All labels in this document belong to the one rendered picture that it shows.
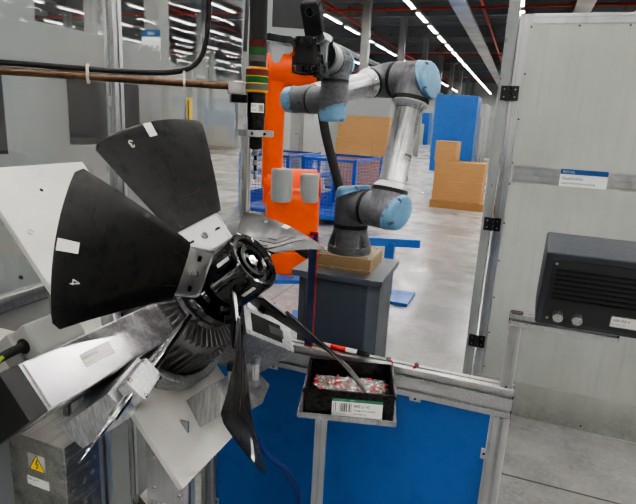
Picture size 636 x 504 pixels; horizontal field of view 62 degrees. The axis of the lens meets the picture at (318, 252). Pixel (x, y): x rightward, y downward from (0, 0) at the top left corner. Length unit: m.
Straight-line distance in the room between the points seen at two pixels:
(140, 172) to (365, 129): 8.13
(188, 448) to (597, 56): 2.34
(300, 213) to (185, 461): 4.05
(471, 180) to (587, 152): 7.55
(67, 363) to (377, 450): 0.99
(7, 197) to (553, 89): 2.28
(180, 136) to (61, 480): 0.72
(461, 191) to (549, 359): 7.50
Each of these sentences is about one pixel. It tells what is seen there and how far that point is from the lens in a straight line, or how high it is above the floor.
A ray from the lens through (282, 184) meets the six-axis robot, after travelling 4.85.
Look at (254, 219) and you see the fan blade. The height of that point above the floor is 1.24.
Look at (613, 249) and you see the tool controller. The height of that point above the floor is 1.24.
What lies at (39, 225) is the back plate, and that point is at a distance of 1.14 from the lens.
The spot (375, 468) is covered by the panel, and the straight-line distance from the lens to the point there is 1.64.
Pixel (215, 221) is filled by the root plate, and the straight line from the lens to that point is 1.05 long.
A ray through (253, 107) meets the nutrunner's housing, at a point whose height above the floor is 1.50.
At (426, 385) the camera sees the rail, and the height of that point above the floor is 0.82.
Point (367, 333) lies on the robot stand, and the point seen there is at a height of 0.81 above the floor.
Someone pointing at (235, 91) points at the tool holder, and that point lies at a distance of 1.04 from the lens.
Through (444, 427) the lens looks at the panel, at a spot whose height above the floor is 0.71.
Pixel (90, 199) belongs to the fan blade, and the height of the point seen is 1.35.
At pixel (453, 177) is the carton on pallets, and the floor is 0.58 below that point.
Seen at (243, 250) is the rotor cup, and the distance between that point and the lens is 0.98.
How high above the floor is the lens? 1.48
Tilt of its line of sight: 14 degrees down
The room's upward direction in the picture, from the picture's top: 3 degrees clockwise
